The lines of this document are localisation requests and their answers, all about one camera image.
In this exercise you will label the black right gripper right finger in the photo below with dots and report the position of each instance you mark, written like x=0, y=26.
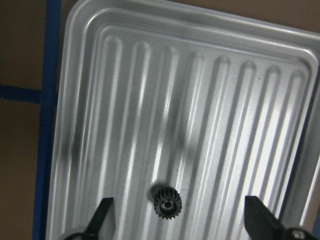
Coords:
x=259, y=222

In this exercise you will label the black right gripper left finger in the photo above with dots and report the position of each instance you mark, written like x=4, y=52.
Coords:
x=102, y=225

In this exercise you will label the silver metal tray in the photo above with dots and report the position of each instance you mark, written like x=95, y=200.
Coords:
x=214, y=105

